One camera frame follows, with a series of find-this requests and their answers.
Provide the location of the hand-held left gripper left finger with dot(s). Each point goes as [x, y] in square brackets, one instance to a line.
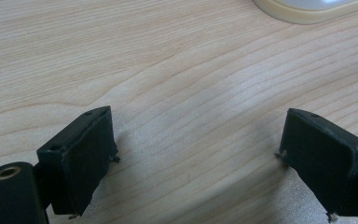
[77, 161]

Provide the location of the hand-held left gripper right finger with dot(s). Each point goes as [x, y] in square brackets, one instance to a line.
[326, 168]

